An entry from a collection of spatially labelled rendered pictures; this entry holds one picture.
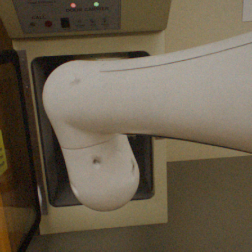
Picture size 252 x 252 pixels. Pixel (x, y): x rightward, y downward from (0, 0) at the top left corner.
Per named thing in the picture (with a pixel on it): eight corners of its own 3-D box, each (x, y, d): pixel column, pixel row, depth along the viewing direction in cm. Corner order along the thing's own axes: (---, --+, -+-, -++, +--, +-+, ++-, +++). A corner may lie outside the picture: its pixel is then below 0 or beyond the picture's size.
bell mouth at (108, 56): (68, 71, 90) (66, 50, 88) (133, 67, 91) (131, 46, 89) (62, 80, 73) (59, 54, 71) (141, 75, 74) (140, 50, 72)
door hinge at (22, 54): (37, 215, 80) (13, 50, 69) (48, 214, 80) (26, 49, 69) (36, 219, 79) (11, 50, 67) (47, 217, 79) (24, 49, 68)
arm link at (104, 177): (79, 234, 49) (151, 215, 48) (52, 158, 45) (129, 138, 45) (84, 189, 62) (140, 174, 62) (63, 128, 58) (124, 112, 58)
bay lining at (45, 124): (59, 166, 103) (46, 51, 93) (142, 160, 105) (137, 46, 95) (49, 206, 80) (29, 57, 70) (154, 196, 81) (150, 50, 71)
